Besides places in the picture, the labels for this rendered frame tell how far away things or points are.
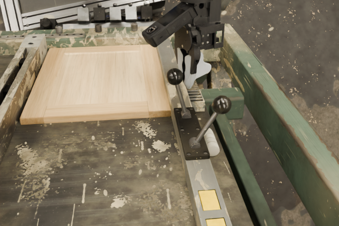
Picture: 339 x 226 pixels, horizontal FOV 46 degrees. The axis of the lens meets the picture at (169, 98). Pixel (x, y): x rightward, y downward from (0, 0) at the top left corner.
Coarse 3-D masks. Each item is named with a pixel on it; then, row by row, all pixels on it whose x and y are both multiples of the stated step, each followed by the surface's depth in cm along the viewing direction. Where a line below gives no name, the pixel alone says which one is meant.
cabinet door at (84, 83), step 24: (72, 48) 141; (96, 48) 141; (120, 48) 141; (144, 48) 141; (48, 72) 123; (72, 72) 124; (96, 72) 124; (120, 72) 124; (144, 72) 123; (48, 96) 109; (72, 96) 109; (96, 96) 109; (120, 96) 109; (144, 96) 109; (24, 120) 99; (48, 120) 100; (72, 120) 100; (96, 120) 101
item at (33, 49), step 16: (32, 48) 126; (16, 64) 115; (32, 64) 118; (0, 80) 105; (16, 80) 105; (0, 96) 99; (16, 96) 100; (0, 112) 90; (16, 112) 99; (0, 128) 86; (0, 144) 86; (0, 160) 85
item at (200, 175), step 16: (160, 48) 135; (160, 64) 127; (176, 64) 123; (176, 96) 104; (176, 128) 93; (192, 160) 80; (208, 160) 80; (192, 176) 76; (208, 176) 76; (192, 192) 72; (192, 208) 73; (224, 208) 68
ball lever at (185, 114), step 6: (168, 72) 88; (174, 72) 87; (180, 72) 88; (168, 78) 88; (174, 78) 87; (180, 78) 87; (174, 84) 88; (180, 90) 90; (180, 96) 91; (180, 102) 92; (186, 114) 92
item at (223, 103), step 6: (222, 96) 78; (216, 102) 78; (222, 102) 78; (228, 102) 78; (216, 108) 78; (222, 108) 78; (228, 108) 78; (216, 114) 80; (222, 114) 79; (210, 120) 80; (204, 126) 81; (204, 132) 81; (192, 138) 83; (198, 138) 82; (192, 144) 82; (198, 144) 82
